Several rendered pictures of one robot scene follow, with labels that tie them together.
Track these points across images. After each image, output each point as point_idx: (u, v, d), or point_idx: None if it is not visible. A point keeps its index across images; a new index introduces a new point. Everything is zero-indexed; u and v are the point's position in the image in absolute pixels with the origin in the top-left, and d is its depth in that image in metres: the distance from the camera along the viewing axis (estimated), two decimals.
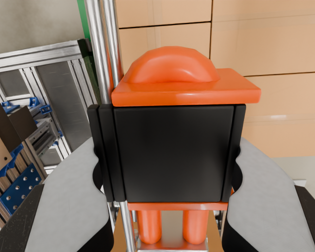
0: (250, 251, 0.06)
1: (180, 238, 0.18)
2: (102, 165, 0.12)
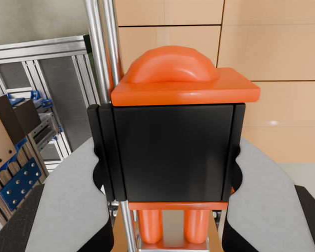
0: (250, 251, 0.06)
1: (181, 238, 0.18)
2: (102, 164, 0.12)
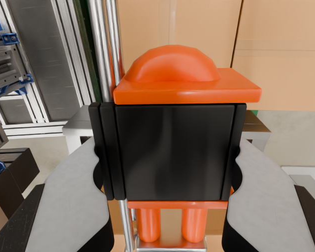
0: (250, 251, 0.06)
1: (179, 237, 0.18)
2: (102, 163, 0.12)
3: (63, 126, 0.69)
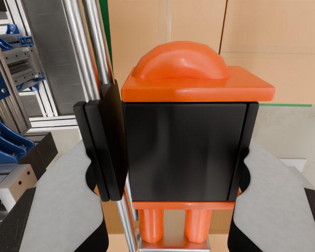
0: None
1: (182, 237, 0.18)
2: (94, 163, 0.12)
3: None
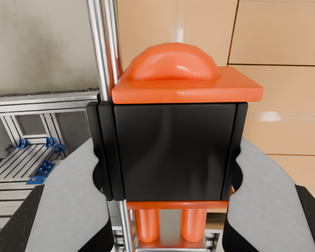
0: (250, 251, 0.06)
1: (178, 237, 0.18)
2: (101, 163, 0.12)
3: None
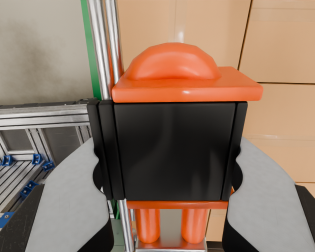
0: (250, 251, 0.06)
1: (178, 238, 0.18)
2: (101, 162, 0.12)
3: None
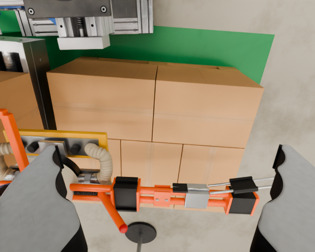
0: None
1: (207, 200, 0.62)
2: (245, 190, 0.57)
3: (23, 42, 0.98)
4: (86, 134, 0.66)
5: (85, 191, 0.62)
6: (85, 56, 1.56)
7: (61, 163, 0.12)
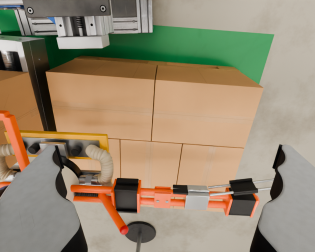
0: None
1: (207, 202, 0.63)
2: (245, 192, 0.58)
3: (23, 41, 0.98)
4: (87, 135, 0.66)
5: (86, 193, 0.62)
6: (84, 56, 1.56)
7: (61, 163, 0.12)
